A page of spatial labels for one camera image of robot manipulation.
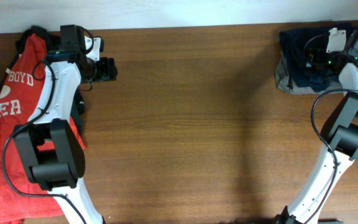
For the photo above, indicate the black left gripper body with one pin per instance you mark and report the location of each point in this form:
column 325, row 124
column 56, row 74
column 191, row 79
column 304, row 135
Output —
column 102, row 70

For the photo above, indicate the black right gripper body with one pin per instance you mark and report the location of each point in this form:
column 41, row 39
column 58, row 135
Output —
column 324, row 60

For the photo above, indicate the dark teal shorts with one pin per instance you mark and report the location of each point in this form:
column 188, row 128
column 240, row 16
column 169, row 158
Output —
column 294, row 43

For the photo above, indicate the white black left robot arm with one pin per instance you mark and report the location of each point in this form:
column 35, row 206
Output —
column 50, row 153

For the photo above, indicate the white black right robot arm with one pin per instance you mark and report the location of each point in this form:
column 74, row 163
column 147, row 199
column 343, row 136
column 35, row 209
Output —
column 334, row 119

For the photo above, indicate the folded grey garment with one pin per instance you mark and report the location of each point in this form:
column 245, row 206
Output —
column 285, row 83

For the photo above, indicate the red printed t-shirt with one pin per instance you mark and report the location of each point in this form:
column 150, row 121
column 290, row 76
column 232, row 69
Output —
column 19, row 93

